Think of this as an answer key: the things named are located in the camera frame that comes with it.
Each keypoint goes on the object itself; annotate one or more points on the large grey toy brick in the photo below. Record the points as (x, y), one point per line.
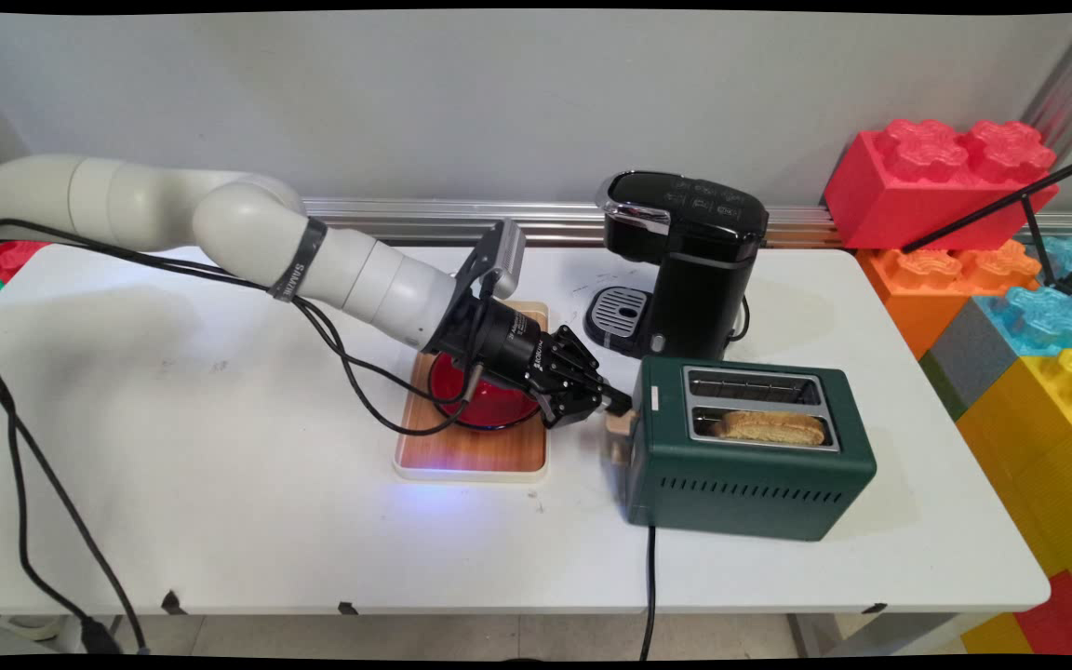
(978, 358)

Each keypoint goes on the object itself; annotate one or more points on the large blue toy brick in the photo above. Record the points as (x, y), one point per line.
(1071, 256)
(1048, 316)

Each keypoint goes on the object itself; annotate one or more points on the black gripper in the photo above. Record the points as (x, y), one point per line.
(508, 344)

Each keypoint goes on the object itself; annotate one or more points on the toasted bread slice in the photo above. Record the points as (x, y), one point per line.
(769, 428)

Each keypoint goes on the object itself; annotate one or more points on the vertical aluminium profile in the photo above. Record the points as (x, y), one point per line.
(1071, 84)

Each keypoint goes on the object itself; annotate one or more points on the red round plate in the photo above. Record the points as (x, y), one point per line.
(503, 407)

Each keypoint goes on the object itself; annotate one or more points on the large red toy brick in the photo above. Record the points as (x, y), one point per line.
(908, 195)

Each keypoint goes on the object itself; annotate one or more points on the large yellow toy brick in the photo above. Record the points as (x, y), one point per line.
(1048, 447)

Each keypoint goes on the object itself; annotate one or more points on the black coffee machine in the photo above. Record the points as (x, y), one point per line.
(694, 279)

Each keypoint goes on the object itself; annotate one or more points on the large orange toy brick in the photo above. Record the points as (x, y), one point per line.
(908, 298)

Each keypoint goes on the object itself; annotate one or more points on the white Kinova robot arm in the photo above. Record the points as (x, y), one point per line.
(359, 270)

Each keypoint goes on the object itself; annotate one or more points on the green two-slot toaster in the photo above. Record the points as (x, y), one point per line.
(741, 493)

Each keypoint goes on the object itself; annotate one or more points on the wooden tray with white rim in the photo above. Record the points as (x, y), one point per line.
(480, 456)

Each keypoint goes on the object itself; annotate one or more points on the horizontal aluminium rail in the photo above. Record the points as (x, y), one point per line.
(555, 223)

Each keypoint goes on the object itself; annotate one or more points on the small red toy brick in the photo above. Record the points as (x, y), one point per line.
(6, 261)

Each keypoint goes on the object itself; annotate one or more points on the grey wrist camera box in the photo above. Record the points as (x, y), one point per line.
(503, 251)

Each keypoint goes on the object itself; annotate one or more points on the black tripod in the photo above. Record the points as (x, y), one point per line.
(992, 209)

